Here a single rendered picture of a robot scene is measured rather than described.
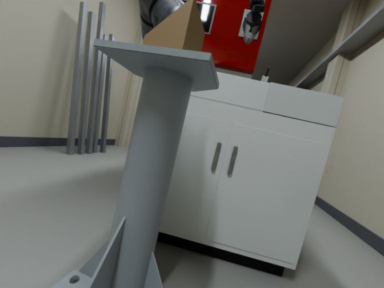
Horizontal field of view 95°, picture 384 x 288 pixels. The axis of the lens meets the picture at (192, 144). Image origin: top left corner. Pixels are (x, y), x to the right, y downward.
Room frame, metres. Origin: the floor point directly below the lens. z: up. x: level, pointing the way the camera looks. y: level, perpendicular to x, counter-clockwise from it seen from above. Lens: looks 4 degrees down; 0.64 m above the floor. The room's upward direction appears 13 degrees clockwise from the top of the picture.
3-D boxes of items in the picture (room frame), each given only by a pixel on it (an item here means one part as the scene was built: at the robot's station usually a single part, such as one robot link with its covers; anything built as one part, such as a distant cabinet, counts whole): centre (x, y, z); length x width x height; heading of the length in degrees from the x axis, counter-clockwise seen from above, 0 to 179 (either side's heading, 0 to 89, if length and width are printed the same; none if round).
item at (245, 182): (1.20, -0.20, 0.41); 0.96 x 0.64 x 0.82; 86
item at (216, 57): (1.86, 0.03, 1.52); 0.81 x 0.75 x 0.60; 86
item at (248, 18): (0.96, -0.16, 1.30); 0.09 x 0.08 x 0.12; 176
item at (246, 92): (0.95, -0.03, 0.89); 0.55 x 0.09 x 0.14; 86
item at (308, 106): (1.18, -0.50, 0.89); 0.62 x 0.35 x 0.14; 176
